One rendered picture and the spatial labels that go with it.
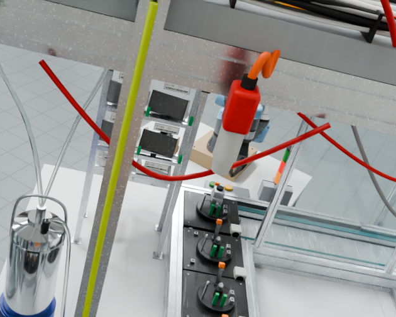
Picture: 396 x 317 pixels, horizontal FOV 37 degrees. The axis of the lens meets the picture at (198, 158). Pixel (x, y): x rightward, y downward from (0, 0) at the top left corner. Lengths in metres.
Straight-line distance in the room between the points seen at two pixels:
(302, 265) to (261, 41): 1.64
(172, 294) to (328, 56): 1.29
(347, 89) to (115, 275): 1.43
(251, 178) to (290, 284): 0.74
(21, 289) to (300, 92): 0.94
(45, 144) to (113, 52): 3.49
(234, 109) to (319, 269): 1.68
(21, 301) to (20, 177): 2.49
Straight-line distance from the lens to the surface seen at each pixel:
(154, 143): 2.13
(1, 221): 3.74
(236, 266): 2.25
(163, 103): 2.05
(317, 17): 0.99
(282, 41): 0.98
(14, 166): 4.20
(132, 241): 2.41
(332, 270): 2.55
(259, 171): 3.10
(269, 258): 2.46
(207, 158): 2.95
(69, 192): 2.60
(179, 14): 0.95
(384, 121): 1.10
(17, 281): 1.62
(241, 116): 0.93
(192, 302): 2.08
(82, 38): 0.99
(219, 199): 2.42
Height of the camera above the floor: 2.43
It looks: 31 degrees down
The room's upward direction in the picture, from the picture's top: 17 degrees clockwise
